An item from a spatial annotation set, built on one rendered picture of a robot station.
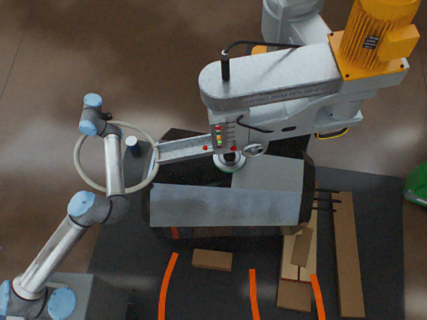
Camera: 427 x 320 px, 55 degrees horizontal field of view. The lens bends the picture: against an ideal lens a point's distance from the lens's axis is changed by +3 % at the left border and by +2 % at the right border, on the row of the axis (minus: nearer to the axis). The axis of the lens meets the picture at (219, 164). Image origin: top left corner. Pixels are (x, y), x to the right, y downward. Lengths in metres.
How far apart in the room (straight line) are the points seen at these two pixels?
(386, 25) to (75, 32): 3.54
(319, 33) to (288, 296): 1.83
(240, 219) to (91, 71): 2.37
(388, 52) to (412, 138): 2.18
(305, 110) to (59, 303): 1.55
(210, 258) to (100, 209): 1.49
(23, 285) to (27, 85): 2.72
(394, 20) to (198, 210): 1.60
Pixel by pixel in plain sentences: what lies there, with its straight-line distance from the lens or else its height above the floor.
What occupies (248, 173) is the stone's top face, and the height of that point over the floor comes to 0.80.
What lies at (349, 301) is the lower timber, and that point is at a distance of 3.24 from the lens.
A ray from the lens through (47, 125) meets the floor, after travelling 4.15.
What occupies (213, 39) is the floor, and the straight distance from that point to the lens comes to 4.36.
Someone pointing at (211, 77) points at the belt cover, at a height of 1.67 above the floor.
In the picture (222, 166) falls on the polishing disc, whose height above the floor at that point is 0.85.
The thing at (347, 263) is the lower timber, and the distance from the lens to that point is 3.29.
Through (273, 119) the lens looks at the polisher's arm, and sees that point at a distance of 2.18.
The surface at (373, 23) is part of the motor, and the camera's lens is 1.84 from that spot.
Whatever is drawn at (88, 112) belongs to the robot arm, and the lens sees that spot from 2.26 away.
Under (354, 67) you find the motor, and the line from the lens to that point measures 2.01.
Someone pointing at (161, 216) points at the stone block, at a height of 0.63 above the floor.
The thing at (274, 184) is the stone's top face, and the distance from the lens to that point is 2.62.
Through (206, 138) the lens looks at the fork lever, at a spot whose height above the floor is 1.04.
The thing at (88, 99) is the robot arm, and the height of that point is 1.44.
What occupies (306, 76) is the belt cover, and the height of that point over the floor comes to 1.67.
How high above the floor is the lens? 3.21
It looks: 65 degrees down
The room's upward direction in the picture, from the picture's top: 6 degrees counter-clockwise
